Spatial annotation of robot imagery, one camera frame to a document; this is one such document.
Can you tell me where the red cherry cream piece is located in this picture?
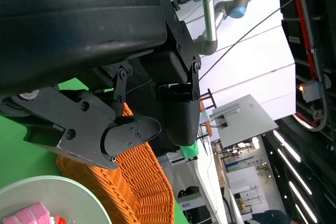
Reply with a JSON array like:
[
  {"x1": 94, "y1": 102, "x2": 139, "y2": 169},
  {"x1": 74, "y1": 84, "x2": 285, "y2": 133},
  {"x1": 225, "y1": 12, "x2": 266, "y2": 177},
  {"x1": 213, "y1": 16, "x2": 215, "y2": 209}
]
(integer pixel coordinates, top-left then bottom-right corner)
[{"x1": 49, "y1": 215, "x2": 66, "y2": 224}]

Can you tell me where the grey-green ribbed bowl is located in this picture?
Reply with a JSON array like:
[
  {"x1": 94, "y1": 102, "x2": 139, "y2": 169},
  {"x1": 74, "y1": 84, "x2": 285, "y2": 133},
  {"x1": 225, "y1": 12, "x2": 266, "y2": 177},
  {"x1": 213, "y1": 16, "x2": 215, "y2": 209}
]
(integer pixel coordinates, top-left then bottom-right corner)
[{"x1": 0, "y1": 175, "x2": 112, "y2": 224}]

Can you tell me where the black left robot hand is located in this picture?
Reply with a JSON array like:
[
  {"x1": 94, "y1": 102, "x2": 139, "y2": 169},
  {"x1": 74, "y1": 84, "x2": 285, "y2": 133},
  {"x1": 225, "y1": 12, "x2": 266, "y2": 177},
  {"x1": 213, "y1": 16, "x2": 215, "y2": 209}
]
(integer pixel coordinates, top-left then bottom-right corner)
[{"x1": 0, "y1": 0, "x2": 202, "y2": 170}]

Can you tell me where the small pink striped cake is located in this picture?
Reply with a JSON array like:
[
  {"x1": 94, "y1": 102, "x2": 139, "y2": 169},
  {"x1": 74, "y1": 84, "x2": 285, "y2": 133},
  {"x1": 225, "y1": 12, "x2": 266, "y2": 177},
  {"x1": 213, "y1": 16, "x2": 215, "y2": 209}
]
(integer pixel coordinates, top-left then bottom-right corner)
[{"x1": 2, "y1": 202, "x2": 51, "y2": 224}]

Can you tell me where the orange wicker basket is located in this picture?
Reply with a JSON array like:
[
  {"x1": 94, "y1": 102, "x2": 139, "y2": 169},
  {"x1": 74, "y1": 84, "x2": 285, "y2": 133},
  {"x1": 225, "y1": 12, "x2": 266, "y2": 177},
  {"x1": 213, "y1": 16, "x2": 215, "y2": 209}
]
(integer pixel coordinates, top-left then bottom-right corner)
[{"x1": 56, "y1": 102, "x2": 176, "y2": 224}]

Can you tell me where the red cable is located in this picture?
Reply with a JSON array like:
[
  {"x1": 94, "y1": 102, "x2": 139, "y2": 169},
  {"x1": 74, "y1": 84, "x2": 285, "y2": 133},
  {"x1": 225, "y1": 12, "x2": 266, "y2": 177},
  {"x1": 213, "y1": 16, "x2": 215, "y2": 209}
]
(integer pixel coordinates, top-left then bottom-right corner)
[{"x1": 288, "y1": 0, "x2": 329, "y2": 132}]

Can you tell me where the grey metal stand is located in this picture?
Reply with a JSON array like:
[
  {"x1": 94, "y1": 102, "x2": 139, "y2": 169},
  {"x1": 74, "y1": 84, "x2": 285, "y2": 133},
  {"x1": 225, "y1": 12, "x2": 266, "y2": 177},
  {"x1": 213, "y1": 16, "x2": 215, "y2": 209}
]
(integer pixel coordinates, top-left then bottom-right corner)
[{"x1": 211, "y1": 94, "x2": 279, "y2": 148}]

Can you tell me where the green tablecloth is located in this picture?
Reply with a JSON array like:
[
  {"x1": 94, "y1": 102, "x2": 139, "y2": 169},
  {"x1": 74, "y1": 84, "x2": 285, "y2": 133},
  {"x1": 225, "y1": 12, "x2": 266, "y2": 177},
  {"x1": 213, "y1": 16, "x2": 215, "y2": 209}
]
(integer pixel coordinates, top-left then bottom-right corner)
[{"x1": 0, "y1": 77, "x2": 200, "y2": 224}]

